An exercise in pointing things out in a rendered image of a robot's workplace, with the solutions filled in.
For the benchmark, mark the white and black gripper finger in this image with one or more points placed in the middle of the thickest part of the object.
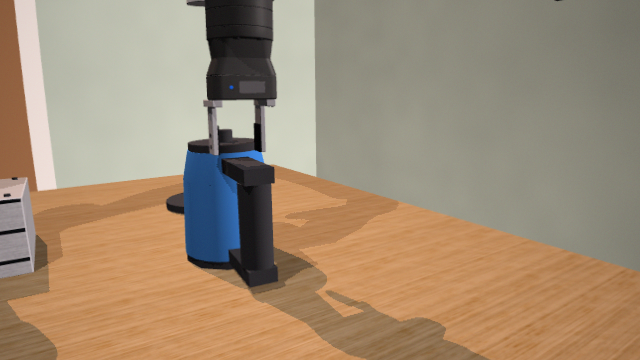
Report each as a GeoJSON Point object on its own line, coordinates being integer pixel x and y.
{"type": "Point", "coordinates": [259, 125]}
{"type": "Point", "coordinates": [213, 129]}

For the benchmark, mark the blue kettle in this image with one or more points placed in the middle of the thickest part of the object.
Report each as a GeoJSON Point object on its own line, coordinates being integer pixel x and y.
{"type": "Point", "coordinates": [211, 209]}

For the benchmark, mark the black round disc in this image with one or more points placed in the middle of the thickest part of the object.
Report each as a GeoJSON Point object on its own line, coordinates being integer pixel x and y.
{"type": "Point", "coordinates": [175, 203]}

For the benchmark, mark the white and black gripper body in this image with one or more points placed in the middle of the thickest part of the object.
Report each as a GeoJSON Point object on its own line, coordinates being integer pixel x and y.
{"type": "Point", "coordinates": [240, 36]}

